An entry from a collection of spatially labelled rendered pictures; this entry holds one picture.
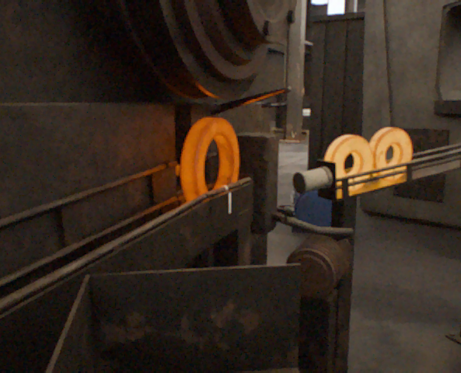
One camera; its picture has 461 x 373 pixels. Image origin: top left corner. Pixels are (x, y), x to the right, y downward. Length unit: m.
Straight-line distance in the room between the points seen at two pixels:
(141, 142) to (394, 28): 2.92
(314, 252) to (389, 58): 2.59
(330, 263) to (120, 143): 0.58
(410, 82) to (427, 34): 0.33
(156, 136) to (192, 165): 0.09
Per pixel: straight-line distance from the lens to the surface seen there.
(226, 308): 0.45
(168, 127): 0.85
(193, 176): 0.79
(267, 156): 1.04
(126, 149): 0.76
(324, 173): 1.21
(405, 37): 3.52
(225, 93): 0.84
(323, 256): 1.08
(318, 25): 5.13
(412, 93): 3.47
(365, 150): 1.31
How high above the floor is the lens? 0.88
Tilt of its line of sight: 11 degrees down
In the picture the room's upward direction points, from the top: straight up
